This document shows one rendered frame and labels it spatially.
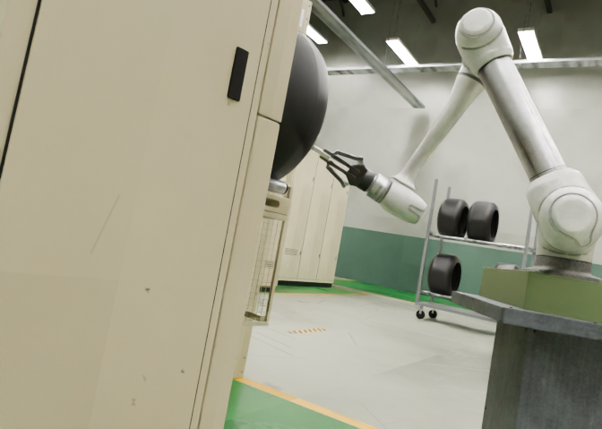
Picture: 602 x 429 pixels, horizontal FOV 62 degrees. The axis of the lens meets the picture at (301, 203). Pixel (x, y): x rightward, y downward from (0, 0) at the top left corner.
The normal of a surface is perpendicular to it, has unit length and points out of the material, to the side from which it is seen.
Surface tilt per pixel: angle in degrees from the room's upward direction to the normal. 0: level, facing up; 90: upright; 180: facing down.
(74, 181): 90
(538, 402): 90
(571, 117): 90
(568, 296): 90
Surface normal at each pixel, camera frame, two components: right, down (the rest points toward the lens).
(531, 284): -0.04, -0.08
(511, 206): -0.52, -0.16
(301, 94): 0.71, 0.08
